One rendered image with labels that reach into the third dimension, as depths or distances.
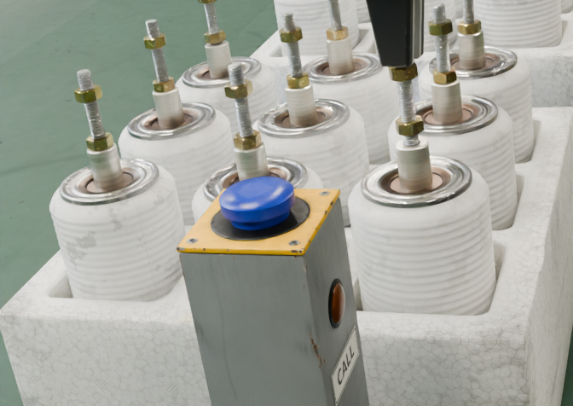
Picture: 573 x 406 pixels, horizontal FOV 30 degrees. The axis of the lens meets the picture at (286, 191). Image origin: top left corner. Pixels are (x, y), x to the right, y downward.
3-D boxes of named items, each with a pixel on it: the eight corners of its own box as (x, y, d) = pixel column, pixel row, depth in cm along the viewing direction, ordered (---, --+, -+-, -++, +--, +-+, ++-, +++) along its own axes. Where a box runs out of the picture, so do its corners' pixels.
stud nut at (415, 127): (392, 136, 71) (390, 124, 70) (400, 125, 72) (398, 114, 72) (420, 136, 70) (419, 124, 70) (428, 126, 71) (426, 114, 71)
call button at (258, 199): (308, 208, 58) (303, 174, 57) (285, 243, 55) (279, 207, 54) (240, 207, 59) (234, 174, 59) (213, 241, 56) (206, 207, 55)
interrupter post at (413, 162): (441, 182, 73) (436, 137, 72) (422, 197, 71) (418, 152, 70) (410, 177, 74) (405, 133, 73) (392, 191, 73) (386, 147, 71)
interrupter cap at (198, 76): (278, 67, 101) (277, 60, 100) (222, 95, 96) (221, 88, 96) (222, 60, 106) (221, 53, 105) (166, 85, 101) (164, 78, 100)
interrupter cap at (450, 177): (492, 172, 73) (492, 163, 73) (436, 220, 68) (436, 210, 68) (398, 158, 78) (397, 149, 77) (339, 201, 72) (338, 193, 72)
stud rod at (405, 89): (403, 156, 72) (390, 49, 68) (408, 149, 72) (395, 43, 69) (418, 156, 71) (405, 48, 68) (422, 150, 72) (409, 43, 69)
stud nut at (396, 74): (385, 82, 69) (384, 69, 69) (393, 72, 71) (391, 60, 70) (413, 81, 68) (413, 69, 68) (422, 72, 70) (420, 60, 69)
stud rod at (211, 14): (213, 59, 99) (198, -21, 96) (213, 56, 100) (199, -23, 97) (223, 58, 99) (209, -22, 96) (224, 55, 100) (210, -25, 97)
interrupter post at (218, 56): (240, 73, 101) (234, 40, 99) (222, 82, 99) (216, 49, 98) (222, 71, 102) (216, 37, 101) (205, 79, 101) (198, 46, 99)
